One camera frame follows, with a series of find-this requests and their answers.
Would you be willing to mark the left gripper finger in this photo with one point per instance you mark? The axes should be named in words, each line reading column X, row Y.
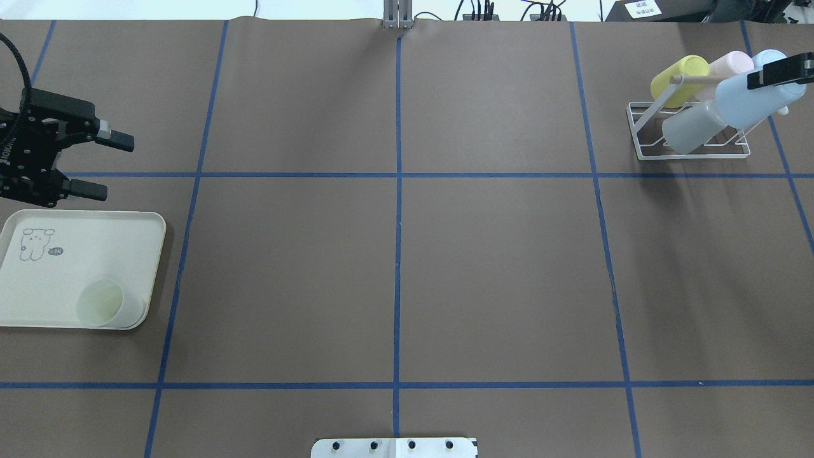
column 85, row 190
column 110, row 138

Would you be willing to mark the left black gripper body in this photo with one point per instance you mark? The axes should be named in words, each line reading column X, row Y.
column 14, row 154

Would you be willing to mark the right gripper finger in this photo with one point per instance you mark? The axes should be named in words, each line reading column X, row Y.
column 796, row 69

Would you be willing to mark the blue cup front row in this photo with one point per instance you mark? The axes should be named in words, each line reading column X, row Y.
column 767, row 56

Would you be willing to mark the blue cup row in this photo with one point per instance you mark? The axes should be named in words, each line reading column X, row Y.
column 767, row 56
column 742, row 108

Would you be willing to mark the pink plastic cup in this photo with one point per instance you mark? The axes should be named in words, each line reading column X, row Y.
column 731, row 64

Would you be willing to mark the blue cup back row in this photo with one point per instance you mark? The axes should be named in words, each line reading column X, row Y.
column 742, row 108

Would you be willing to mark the cream plastic cup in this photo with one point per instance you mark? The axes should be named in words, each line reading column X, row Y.
column 108, row 304

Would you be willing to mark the grey plastic cup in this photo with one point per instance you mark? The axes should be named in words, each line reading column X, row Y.
column 693, row 127

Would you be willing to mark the cream plastic tray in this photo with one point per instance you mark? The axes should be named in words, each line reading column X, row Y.
column 48, row 257

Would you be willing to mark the white wire cup rack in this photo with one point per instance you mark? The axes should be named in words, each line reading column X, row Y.
column 645, row 121

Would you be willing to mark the aluminium frame post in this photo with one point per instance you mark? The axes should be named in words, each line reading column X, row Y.
column 398, row 14

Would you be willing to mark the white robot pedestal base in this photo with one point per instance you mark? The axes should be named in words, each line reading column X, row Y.
column 396, row 447

